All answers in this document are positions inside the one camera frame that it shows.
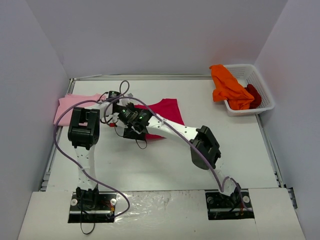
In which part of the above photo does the white plastic basket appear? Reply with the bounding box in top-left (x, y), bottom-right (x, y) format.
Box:
top-left (224, 64), bottom-right (275, 117)

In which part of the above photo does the folded pink t shirt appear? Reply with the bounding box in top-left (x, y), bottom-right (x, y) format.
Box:
top-left (53, 93), bottom-right (103, 127)

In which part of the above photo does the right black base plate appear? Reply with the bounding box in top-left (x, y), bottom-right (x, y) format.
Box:
top-left (205, 189), bottom-right (255, 221)

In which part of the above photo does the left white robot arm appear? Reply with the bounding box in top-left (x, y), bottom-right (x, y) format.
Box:
top-left (66, 91), bottom-right (135, 209)

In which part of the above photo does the dark red t shirt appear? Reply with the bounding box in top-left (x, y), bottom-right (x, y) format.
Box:
top-left (245, 84), bottom-right (262, 109)

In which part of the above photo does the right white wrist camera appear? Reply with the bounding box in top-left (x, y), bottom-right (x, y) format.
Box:
top-left (107, 113), bottom-right (119, 128)

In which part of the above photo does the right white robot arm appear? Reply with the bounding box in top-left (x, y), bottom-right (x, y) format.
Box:
top-left (114, 105), bottom-right (240, 207)

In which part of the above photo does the magenta t shirt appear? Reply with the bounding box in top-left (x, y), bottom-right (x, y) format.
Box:
top-left (148, 98), bottom-right (184, 125)

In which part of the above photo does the thin black cable loop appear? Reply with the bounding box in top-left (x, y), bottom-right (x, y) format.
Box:
top-left (79, 207), bottom-right (96, 235)

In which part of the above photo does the orange t shirt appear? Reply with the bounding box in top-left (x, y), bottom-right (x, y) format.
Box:
top-left (209, 64), bottom-right (254, 111)

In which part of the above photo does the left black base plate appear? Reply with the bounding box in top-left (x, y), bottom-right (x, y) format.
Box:
top-left (68, 192), bottom-right (117, 224)

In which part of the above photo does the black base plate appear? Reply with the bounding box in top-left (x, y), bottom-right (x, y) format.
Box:
top-left (68, 192), bottom-right (117, 224)
top-left (205, 189), bottom-right (255, 221)

